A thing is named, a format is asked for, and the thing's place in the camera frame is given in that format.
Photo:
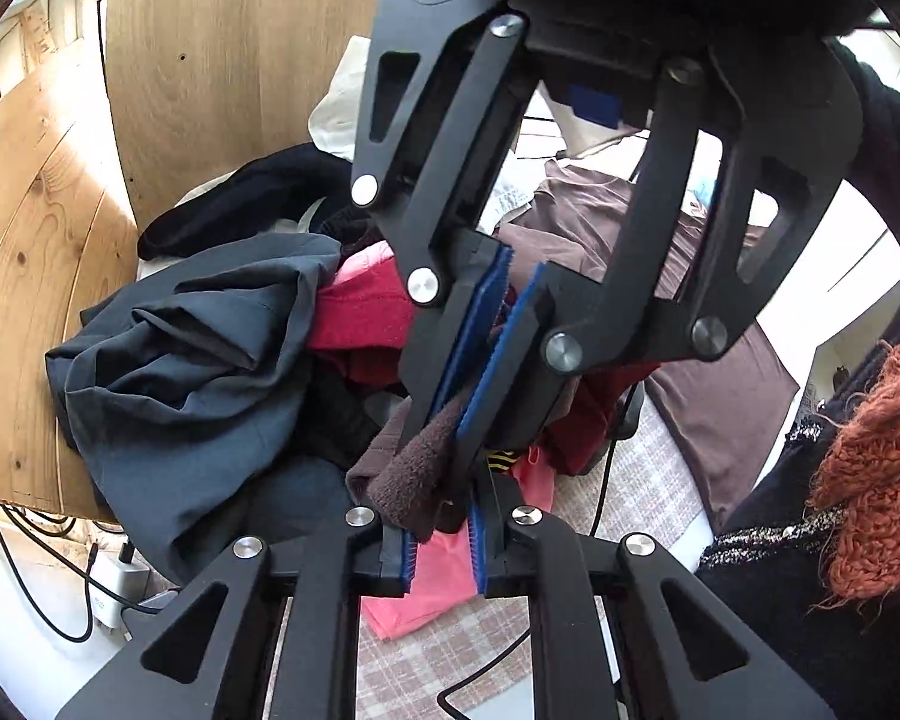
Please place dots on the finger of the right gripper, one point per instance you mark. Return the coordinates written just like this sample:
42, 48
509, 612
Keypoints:
526, 374
456, 280

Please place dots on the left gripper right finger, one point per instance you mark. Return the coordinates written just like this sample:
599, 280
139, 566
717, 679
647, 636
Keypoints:
623, 630

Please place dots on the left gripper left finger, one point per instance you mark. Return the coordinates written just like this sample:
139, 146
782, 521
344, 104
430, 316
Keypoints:
265, 631

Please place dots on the brown fleece garment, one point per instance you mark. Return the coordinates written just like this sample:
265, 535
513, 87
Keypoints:
752, 237

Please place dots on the pink cloth piece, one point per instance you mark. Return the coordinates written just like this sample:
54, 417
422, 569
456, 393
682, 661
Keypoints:
443, 577

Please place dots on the red garment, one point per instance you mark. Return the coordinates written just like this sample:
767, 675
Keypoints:
361, 325

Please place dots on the plaid pink bed sheet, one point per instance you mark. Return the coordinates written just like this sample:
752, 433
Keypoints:
646, 486

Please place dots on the black garment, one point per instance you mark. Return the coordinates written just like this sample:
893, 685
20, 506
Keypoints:
281, 186

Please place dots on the light wooden board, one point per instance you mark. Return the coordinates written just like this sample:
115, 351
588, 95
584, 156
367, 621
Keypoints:
200, 87

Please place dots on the dark slate blue garment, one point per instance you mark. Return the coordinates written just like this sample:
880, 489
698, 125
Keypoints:
197, 409

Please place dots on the pine plank headboard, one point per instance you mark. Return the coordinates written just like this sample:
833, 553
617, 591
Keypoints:
67, 240

